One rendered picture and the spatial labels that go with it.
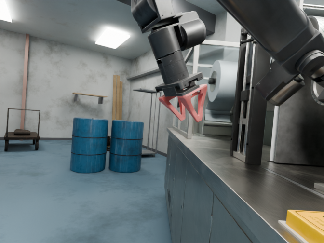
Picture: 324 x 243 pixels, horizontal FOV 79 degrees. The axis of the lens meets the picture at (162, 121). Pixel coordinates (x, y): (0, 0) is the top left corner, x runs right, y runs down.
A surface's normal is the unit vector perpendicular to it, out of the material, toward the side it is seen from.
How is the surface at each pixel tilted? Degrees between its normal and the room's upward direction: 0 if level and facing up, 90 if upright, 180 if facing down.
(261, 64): 90
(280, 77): 90
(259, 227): 90
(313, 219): 0
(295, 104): 90
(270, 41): 138
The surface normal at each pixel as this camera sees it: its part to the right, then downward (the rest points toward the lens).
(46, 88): 0.52, 0.07
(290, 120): 0.04, 0.03
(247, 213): -1.00, -0.08
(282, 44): 0.06, 0.74
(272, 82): -0.88, 0.00
